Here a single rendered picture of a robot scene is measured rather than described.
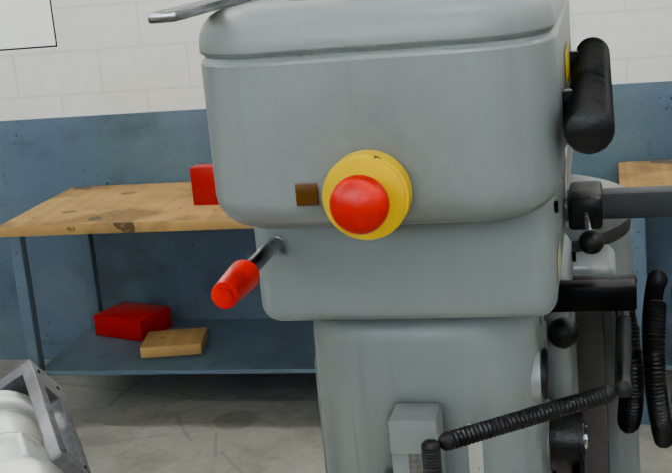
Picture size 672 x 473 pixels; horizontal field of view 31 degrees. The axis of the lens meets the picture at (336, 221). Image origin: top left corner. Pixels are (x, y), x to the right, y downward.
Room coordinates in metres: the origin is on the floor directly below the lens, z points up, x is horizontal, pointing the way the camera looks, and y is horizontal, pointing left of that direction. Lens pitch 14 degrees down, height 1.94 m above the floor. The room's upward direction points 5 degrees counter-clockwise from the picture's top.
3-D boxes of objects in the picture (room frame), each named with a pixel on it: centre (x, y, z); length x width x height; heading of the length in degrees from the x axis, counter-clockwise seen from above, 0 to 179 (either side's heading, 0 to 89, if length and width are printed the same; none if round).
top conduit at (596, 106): (1.03, -0.23, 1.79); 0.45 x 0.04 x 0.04; 167
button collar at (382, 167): (0.81, -0.02, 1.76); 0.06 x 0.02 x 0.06; 77
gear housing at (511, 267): (1.07, -0.09, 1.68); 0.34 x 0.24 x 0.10; 167
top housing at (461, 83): (1.05, -0.08, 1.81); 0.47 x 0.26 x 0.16; 167
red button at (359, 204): (0.79, -0.02, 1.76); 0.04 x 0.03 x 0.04; 77
